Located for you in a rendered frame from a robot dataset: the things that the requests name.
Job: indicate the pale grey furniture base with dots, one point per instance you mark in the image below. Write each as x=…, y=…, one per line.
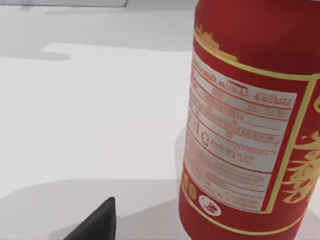
x=75, y=2

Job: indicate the red and gold can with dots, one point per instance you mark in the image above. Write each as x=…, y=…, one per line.
x=240, y=125

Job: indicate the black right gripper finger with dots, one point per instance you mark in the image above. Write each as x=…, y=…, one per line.
x=100, y=222

